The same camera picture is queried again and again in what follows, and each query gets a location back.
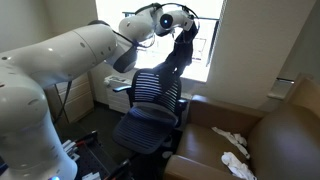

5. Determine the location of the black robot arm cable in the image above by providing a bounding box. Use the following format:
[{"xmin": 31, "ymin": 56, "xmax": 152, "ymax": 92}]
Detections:
[{"xmin": 113, "ymin": 2, "xmax": 201, "ymax": 49}]

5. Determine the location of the thin white cloth strip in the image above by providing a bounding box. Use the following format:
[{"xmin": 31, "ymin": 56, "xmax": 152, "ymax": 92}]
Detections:
[{"xmin": 211, "ymin": 126, "xmax": 251, "ymax": 160}]

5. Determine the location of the red handled tool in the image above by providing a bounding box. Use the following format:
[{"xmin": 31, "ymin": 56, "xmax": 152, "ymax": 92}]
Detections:
[{"xmin": 74, "ymin": 131, "xmax": 98, "ymax": 148}]

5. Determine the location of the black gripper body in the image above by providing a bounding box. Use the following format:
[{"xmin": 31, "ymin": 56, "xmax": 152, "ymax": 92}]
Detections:
[{"xmin": 184, "ymin": 18, "xmax": 200, "ymax": 36}]

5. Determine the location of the white wall heater unit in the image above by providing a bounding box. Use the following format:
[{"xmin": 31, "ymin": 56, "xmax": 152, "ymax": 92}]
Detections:
[{"xmin": 103, "ymin": 74, "xmax": 133, "ymax": 115}]

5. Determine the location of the dark navy cloth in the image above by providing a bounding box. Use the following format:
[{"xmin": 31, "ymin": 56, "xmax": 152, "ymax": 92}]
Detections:
[{"xmin": 153, "ymin": 24, "xmax": 199, "ymax": 80}]

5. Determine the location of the small white block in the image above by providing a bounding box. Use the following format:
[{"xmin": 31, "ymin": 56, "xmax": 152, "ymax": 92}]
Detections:
[{"xmin": 81, "ymin": 172, "xmax": 102, "ymax": 180}]

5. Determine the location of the bunched white cloth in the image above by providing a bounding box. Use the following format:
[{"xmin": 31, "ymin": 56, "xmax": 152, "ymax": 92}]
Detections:
[{"xmin": 220, "ymin": 151, "xmax": 258, "ymax": 180}]

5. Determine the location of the brown leather armchair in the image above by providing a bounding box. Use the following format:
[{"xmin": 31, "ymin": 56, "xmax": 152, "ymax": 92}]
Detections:
[{"xmin": 163, "ymin": 74, "xmax": 320, "ymax": 180}]

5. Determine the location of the wooden drawer cabinet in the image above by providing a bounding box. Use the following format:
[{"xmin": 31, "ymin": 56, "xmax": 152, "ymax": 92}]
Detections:
[{"xmin": 44, "ymin": 73, "xmax": 95, "ymax": 125}]

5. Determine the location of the black robot base board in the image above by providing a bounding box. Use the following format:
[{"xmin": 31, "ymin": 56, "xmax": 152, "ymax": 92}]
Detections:
[{"xmin": 63, "ymin": 131, "xmax": 134, "ymax": 180}]

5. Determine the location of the white scrap on floor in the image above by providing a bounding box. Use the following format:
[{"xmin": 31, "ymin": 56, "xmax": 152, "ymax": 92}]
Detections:
[{"xmin": 161, "ymin": 151, "xmax": 174, "ymax": 160}]

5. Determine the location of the white parts cluster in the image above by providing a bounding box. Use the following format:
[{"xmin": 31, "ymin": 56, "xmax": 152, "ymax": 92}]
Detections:
[{"xmin": 61, "ymin": 139, "xmax": 81, "ymax": 163}]

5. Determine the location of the window with metal frame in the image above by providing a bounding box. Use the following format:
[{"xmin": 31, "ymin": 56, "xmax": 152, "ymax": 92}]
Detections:
[{"xmin": 121, "ymin": 11, "xmax": 221, "ymax": 83}]

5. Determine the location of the black mesh office chair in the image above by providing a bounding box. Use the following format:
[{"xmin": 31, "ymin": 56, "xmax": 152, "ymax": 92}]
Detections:
[{"xmin": 112, "ymin": 66, "xmax": 189, "ymax": 164}]

